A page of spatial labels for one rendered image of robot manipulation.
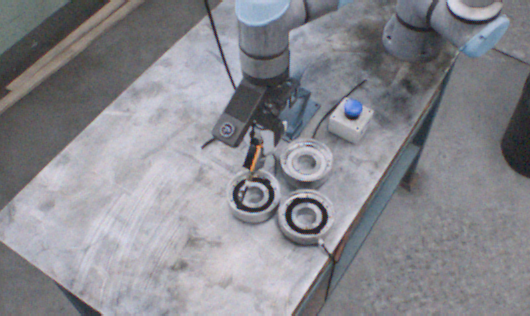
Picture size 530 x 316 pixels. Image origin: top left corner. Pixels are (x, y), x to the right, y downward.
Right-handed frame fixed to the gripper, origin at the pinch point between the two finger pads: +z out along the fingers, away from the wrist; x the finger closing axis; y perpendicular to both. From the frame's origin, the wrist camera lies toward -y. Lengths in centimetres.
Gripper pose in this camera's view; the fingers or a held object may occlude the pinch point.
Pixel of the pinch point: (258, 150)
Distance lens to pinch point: 102.2
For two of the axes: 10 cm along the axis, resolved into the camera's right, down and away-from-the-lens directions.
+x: -8.6, -4.4, 2.5
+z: -0.3, 5.4, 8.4
